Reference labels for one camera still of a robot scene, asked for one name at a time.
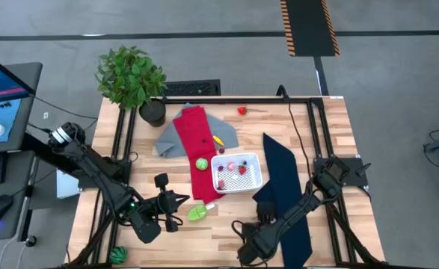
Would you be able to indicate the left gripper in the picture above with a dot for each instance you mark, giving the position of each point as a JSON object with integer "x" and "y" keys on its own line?
{"x": 163, "y": 207}

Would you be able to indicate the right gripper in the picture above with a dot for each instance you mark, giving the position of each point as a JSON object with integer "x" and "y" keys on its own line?
{"x": 267, "y": 213}

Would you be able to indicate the green toy starfruit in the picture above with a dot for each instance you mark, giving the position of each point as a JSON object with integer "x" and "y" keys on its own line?
{"x": 197, "y": 213}

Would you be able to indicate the white perforated plastic basket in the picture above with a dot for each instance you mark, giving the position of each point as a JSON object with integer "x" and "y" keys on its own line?
{"x": 238, "y": 183}

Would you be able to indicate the green toy apple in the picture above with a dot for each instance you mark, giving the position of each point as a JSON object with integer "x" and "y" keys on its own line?
{"x": 202, "y": 164}

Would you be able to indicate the red chili pepper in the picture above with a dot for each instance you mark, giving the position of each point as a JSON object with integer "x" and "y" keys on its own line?
{"x": 221, "y": 184}

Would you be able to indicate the large red toy strawberry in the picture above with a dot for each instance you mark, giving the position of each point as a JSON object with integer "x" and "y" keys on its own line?
{"x": 242, "y": 170}

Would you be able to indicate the red toy cherry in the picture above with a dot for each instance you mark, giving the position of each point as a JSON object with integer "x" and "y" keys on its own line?
{"x": 221, "y": 150}

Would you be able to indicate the yellow toy banana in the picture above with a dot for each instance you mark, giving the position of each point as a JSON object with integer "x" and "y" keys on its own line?
{"x": 218, "y": 141}

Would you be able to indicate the green striped toy watermelon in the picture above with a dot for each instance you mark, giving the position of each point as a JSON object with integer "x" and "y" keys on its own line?
{"x": 118, "y": 255}

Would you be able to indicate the small red toy strawberry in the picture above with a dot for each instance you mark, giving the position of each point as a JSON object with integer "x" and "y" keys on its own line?
{"x": 242, "y": 110}

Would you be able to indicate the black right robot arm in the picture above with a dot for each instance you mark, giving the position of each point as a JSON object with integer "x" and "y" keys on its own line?
{"x": 297, "y": 209}

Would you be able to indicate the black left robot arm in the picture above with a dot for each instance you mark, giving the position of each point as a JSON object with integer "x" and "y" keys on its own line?
{"x": 92, "y": 164}

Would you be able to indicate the navy blue cloth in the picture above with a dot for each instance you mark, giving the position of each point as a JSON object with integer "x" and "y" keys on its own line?
{"x": 282, "y": 168}

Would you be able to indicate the pink toy peach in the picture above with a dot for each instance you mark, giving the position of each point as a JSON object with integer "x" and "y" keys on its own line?
{"x": 231, "y": 166}

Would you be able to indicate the red cloth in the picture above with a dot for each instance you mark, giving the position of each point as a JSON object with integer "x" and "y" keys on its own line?
{"x": 194, "y": 127}

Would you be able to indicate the grey cloth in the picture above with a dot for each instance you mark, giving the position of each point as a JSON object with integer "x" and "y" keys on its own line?
{"x": 226, "y": 130}

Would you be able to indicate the white box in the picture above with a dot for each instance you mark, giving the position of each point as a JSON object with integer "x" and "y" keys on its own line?
{"x": 66, "y": 187}

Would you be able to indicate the black floor grille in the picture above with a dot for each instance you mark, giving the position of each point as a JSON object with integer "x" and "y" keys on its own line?
{"x": 193, "y": 88}

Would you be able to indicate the green potted plant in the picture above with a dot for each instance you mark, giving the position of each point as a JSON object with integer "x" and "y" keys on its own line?
{"x": 129, "y": 74}

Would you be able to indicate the black desk caster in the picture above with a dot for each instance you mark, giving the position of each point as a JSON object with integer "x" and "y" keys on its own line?
{"x": 30, "y": 241}

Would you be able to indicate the black orange striped mat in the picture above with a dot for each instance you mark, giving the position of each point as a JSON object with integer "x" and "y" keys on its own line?
{"x": 309, "y": 26}

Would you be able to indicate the grey computer desk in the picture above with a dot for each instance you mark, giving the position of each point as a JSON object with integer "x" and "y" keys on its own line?
{"x": 24, "y": 74}

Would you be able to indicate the black aluminium table frame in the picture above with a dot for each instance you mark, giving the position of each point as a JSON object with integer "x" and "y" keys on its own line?
{"x": 223, "y": 100}

